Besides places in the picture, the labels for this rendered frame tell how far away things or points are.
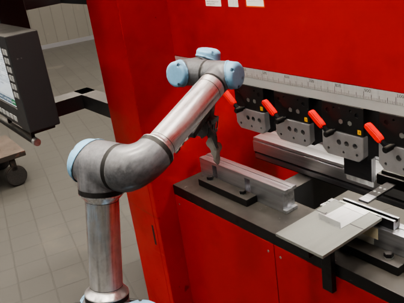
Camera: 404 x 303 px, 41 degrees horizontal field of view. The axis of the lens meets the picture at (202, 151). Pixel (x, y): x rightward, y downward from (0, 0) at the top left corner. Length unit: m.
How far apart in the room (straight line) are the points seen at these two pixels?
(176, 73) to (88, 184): 0.41
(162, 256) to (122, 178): 1.21
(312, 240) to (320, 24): 0.61
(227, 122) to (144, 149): 1.19
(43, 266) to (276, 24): 2.48
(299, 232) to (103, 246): 0.58
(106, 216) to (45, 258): 2.42
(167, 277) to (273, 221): 0.72
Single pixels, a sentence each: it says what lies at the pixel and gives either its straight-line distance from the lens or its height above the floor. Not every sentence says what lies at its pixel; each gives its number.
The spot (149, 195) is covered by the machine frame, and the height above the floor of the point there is 0.85.
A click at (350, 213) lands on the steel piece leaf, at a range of 1.71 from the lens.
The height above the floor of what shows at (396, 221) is 0.99.
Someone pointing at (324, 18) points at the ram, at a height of 1.58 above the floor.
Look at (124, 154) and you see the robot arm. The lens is 1.26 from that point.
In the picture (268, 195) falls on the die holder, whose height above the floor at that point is 0.92.
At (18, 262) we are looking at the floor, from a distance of 3.83.
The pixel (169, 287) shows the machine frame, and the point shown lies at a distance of 2.52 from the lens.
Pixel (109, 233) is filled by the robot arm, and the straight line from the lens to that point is 1.39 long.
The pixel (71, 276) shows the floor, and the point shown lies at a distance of 3.50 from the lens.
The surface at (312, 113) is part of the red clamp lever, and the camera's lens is 1.64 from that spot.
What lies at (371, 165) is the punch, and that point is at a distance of 1.65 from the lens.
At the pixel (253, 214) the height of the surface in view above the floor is 0.88.
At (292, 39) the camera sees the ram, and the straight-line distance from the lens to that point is 1.67.
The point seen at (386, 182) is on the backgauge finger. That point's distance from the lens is 1.89.
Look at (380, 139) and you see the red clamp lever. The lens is 1.51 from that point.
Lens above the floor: 1.86
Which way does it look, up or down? 22 degrees down
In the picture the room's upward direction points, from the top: 8 degrees counter-clockwise
